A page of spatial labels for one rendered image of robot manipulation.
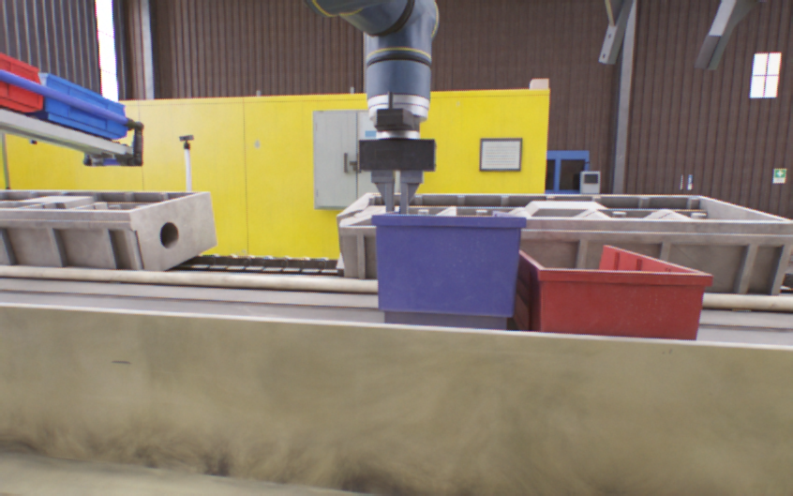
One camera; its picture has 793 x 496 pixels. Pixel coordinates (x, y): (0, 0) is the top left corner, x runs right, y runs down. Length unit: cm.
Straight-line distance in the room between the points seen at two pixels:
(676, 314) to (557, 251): 47
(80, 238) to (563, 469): 128
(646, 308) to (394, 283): 30
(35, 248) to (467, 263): 129
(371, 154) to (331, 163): 254
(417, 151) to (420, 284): 26
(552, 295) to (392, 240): 21
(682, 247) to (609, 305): 57
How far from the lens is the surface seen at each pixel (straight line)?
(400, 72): 68
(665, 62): 1424
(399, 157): 68
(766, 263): 119
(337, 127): 325
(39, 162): 951
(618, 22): 65
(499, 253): 51
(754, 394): 63
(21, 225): 151
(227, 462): 68
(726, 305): 112
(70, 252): 145
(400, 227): 50
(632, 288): 55
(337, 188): 320
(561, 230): 97
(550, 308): 53
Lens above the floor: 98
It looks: 7 degrees down
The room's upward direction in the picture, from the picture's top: 1 degrees clockwise
